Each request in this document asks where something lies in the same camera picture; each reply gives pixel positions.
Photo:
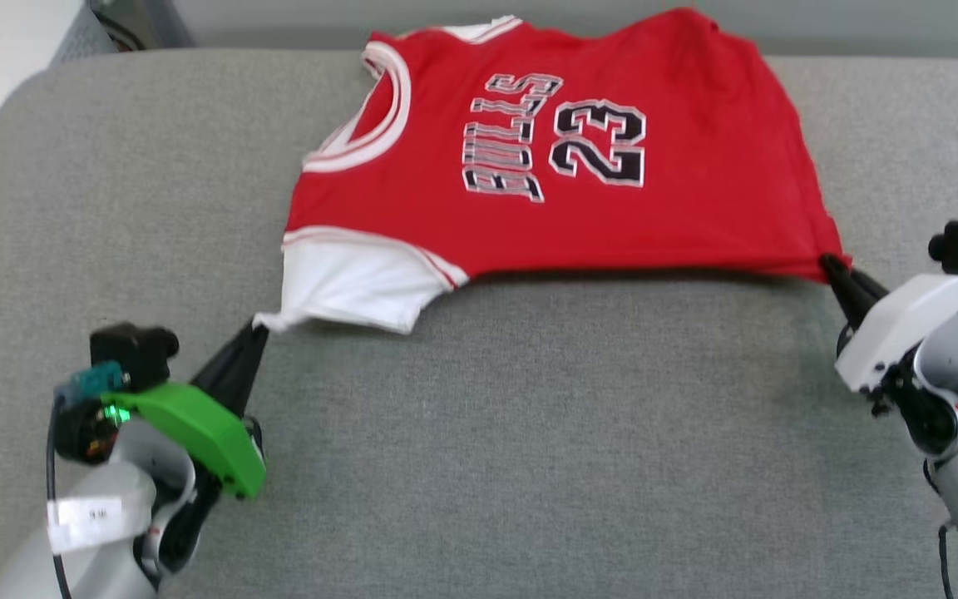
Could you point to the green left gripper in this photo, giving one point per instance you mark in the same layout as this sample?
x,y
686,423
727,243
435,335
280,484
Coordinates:
x,y
196,428

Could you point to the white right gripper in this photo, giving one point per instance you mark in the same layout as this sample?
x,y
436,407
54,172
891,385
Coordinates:
x,y
903,324

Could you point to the red white basketball jersey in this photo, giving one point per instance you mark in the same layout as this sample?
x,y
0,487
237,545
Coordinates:
x,y
612,225

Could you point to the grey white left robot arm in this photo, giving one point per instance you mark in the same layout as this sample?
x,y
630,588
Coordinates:
x,y
113,516

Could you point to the white equipment box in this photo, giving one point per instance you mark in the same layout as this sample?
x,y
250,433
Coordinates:
x,y
5,91

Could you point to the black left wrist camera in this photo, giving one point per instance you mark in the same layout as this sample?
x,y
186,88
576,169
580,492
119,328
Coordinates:
x,y
134,353

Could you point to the grey metal post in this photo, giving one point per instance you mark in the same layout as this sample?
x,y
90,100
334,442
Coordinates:
x,y
167,21

